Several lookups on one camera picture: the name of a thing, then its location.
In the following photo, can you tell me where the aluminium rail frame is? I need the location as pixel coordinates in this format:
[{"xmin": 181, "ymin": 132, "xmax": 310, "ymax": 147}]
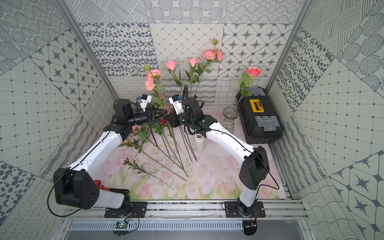
[{"xmin": 62, "ymin": 199, "xmax": 309, "ymax": 221}]

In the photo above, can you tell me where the red pipe wrench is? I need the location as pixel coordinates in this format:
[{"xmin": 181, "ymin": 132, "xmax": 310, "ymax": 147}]
[{"xmin": 94, "ymin": 180, "xmax": 130, "ymax": 195}]

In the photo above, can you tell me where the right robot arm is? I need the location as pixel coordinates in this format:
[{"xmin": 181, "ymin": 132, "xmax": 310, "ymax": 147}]
[{"xmin": 166, "ymin": 95, "xmax": 271, "ymax": 216}]

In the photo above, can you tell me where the bunch of artificial flowers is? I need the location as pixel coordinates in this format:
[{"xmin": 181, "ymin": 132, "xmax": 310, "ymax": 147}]
[{"xmin": 119, "ymin": 104, "xmax": 189, "ymax": 182}]

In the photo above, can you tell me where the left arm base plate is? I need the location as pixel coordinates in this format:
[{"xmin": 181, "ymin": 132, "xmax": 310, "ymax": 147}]
[{"xmin": 104, "ymin": 202, "xmax": 148, "ymax": 218}]

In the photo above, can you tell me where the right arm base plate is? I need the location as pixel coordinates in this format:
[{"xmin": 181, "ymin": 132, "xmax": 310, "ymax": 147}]
[{"xmin": 222, "ymin": 200, "xmax": 266, "ymax": 218}]

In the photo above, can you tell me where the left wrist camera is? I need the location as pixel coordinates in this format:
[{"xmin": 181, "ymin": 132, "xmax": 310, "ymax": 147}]
[{"xmin": 138, "ymin": 94, "xmax": 152, "ymax": 112}]

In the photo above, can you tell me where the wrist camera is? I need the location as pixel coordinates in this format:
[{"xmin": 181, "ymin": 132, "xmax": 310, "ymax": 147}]
[
  {"xmin": 169, "ymin": 94, "xmax": 184, "ymax": 115},
  {"xmin": 138, "ymin": 94, "xmax": 152, "ymax": 112}
]

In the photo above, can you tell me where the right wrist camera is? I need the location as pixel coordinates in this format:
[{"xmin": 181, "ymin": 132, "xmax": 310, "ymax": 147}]
[{"xmin": 169, "ymin": 94, "xmax": 184, "ymax": 115}]

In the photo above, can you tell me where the white ribbed vase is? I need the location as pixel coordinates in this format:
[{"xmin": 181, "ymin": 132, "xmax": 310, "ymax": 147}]
[{"xmin": 194, "ymin": 134, "xmax": 205, "ymax": 154}]

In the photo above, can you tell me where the clear glass vase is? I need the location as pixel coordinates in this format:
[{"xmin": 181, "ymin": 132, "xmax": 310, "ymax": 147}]
[{"xmin": 222, "ymin": 107, "xmax": 240, "ymax": 134}]

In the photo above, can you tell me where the pink peony flower stem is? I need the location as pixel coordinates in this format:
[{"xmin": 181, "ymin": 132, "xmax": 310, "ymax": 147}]
[{"xmin": 193, "ymin": 38, "xmax": 224, "ymax": 96}]

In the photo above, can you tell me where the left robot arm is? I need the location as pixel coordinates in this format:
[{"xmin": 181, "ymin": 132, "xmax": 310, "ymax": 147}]
[{"xmin": 50, "ymin": 99, "xmax": 168, "ymax": 218}]

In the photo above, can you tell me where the large pink rose stem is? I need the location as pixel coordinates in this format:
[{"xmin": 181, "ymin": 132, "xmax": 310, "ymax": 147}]
[{"xmin": 236, "ymin": 67, "xmax": 262, "ymax": 107}]

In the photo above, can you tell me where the black toolbox yellow latch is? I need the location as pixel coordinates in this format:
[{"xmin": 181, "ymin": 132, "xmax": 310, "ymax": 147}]
[{"xmin": 237, "ymin": 86, "xmax": 285, "ymax": 145}]

